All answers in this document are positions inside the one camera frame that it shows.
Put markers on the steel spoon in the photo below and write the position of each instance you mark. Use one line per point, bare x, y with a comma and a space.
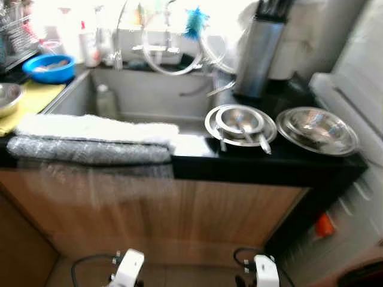
222, 143
262, 143

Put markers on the small steel bowl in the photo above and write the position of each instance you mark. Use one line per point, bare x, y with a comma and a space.
230, 119

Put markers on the white washing machine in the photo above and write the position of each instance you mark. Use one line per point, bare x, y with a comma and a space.
353, 179

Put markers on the steel plate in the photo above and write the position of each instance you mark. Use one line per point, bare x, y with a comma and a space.
268, 130
317, 133

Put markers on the white ribbed appliance panel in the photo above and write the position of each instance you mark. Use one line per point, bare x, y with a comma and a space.
365, 54

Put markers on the small orange object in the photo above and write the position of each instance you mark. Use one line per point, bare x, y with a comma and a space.
325, 225

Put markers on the white hanging towel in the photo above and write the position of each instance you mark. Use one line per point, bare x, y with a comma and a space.
294, 48

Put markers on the steel knife block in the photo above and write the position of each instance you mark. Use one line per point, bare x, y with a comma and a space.
257, 57

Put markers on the blue bottle brush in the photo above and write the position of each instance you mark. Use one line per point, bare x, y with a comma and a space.
195, 24

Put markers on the wooden cabinet door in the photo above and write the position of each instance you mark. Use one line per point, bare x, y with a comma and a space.
167, 215

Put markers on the stainless steel sink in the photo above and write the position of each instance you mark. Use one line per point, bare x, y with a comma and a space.
149, 89

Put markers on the chrome mixer tap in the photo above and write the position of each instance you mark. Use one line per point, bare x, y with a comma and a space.
161, 48

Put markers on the flexible steel faucet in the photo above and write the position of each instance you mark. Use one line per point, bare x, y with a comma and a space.
118, 57

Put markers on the clear plastic bottle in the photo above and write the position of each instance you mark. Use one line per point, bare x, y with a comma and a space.
106, 103

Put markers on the clear bubble wrap sheet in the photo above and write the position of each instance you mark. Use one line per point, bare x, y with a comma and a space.
90, 140

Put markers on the white soap bottle red pump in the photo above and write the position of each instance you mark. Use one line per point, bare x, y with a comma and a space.
90, 51

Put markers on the blue plastic bowl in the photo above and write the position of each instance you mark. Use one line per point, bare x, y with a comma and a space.
48, 75

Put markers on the yellow cleaning cloth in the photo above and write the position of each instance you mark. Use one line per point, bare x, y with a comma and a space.
37, 95

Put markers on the large steel bowl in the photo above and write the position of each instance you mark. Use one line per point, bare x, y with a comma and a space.
7, 99

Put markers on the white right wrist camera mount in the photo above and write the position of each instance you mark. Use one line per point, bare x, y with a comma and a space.
266, 272

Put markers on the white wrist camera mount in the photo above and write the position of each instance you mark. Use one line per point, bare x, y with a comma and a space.
266, 272
129, 266

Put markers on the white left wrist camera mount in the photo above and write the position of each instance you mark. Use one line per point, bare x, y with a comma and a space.
129, 266

